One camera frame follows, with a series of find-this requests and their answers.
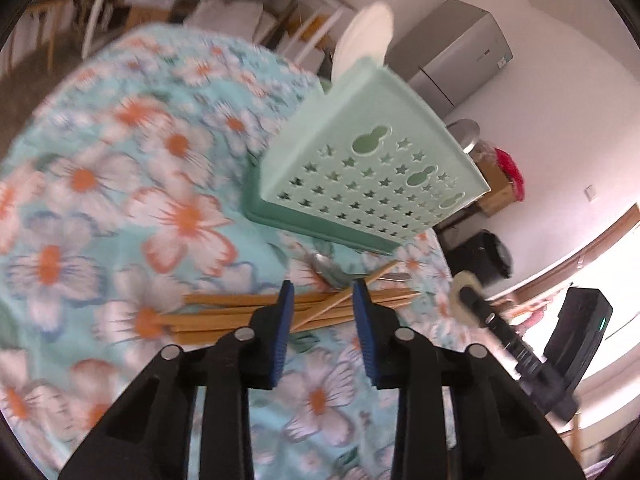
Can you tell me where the green plastic utensil holder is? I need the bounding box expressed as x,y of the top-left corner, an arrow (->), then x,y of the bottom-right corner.
242,57 -> 492,256

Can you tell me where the grey refrigerator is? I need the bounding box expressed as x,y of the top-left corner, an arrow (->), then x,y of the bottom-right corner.
387,0 -> 515,111

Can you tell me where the floral blanket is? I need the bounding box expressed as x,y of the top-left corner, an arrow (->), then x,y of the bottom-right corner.
0,25 -> 461,480

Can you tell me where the white pillow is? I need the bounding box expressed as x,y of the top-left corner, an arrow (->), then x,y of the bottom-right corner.
185,0 -> 264,43

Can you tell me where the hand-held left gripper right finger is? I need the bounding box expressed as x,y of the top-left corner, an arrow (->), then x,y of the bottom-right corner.
351,279 -> 586,480

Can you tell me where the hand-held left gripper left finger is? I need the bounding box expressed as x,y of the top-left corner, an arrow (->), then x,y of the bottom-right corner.
59,280 -> 296,480

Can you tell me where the metal spoon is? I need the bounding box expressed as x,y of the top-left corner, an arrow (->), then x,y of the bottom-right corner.
330,270 -> 412,292
305,252 -> 351,291

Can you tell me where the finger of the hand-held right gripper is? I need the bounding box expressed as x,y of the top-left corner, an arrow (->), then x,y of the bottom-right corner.
460,286 -> 533,386

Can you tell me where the red bag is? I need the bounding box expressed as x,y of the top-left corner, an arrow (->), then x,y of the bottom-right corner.
492,147 -> 526,203

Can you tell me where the black bucket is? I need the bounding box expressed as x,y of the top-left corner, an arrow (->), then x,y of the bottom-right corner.
440,229 -> 515,291

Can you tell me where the wooden chopstick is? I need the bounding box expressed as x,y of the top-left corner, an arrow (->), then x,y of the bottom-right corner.
172,330 -> 237,346
182,290 -> 422,312
292,260 -> 400,333
369,299 -> 417,312
160,307 -> 352,333

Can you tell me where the wooden chair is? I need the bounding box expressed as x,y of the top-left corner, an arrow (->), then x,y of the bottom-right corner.
22,0 -> 81,73

